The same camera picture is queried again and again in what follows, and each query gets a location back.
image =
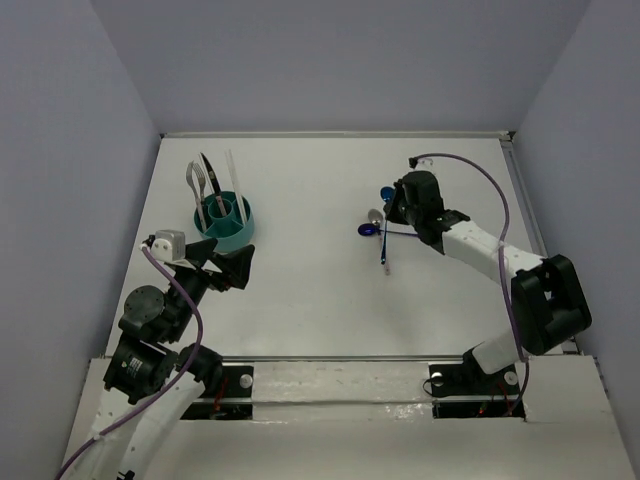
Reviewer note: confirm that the pink handled fork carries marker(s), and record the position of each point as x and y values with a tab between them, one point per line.
201	179
193	184

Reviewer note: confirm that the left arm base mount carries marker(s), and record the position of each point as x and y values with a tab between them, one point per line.
228	389

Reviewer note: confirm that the purple metallic spoon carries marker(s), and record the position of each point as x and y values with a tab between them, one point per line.
369	229

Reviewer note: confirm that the blue metallic spoon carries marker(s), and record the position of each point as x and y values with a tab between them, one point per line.
385	220

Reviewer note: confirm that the teal handled knife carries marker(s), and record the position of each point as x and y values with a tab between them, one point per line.
213	180

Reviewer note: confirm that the silver spoon pink handle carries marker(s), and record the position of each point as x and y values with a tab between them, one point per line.
375	217

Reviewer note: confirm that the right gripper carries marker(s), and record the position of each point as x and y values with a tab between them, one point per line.
391	207

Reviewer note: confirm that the teal divided utensil holder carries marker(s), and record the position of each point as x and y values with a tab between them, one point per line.
229	230

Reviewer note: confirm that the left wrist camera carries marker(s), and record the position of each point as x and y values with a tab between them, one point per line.
166	246

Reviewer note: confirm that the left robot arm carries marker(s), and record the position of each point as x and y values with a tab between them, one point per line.
160	366

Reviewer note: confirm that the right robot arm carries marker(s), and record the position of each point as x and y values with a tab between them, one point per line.
543	296

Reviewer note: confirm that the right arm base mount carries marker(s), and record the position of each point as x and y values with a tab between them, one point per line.
464	391

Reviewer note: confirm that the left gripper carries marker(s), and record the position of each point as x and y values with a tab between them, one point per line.
211	267

